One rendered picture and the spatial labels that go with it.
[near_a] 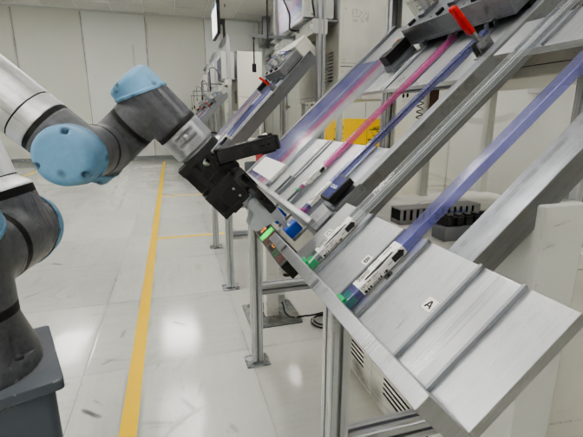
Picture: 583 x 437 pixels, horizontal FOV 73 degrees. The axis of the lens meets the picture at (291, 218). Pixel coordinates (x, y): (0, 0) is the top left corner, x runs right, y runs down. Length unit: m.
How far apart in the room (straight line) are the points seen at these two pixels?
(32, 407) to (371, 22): 2.15
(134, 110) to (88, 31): 9.01
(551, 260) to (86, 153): 0.54
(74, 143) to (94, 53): 9.07
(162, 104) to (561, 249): 0.56
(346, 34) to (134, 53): 7.57
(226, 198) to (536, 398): 0.51
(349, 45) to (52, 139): 1.89
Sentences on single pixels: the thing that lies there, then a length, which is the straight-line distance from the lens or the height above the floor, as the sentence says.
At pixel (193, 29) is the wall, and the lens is 9.61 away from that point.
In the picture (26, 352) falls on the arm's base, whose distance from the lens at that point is 0.71.
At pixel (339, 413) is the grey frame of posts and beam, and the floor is 0.38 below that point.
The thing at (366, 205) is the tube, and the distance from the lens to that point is 0.50.
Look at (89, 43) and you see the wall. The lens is 9.63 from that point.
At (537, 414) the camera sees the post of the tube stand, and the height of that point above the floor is 0.56.
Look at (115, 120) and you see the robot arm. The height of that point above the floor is 0.90.
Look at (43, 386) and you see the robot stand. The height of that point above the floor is 0.55.
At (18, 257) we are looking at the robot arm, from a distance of 0.70.
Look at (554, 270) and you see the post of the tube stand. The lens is 0.51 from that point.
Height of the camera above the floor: 0.90
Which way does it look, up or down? 14 degrees down
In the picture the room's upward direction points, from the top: straight up
